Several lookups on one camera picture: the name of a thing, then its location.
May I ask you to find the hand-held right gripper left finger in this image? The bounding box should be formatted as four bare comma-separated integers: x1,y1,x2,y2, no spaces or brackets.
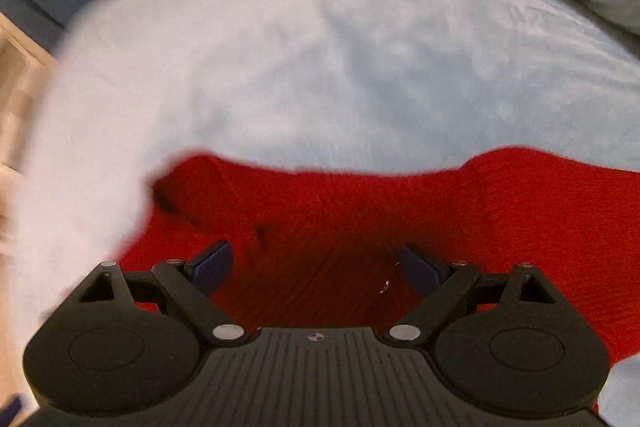
75,241,248,348

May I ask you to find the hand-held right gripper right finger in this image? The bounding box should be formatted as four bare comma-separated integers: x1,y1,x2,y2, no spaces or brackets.
382,243,558,348

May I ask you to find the red knitted sweater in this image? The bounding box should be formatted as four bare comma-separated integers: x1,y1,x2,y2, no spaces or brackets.
117,146,640,408

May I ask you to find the light blue fleece bed sheet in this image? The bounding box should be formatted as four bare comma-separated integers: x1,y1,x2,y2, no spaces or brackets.
10,0,640,427

